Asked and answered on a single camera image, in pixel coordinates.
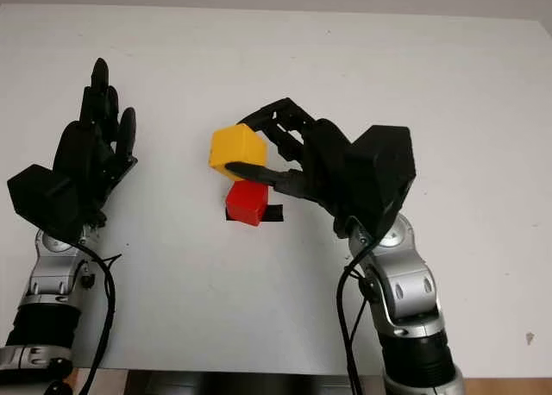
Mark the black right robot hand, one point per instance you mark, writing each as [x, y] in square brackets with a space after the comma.
[323, 162]

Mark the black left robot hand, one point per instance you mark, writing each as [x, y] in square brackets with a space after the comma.
[84, 153]

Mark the yellow cube block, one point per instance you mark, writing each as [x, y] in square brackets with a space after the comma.
[237, 147]

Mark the red cube block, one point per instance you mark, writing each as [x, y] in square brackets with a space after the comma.
[246, 203]

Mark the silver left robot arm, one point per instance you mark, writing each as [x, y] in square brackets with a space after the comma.
[47, 283]

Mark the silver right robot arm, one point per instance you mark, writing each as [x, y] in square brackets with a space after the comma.
[409, 291]

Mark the black tape strip marker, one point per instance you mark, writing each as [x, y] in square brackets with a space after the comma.
[272, 214]

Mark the dark robot torso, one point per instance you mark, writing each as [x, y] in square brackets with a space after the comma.
[259, 384]

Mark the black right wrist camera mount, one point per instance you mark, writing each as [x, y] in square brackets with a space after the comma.
[384, 171]

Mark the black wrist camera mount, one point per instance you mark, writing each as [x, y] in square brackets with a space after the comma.
[384, 171]
[39, 196]

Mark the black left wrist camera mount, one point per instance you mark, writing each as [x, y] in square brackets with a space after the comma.
[39, 196]

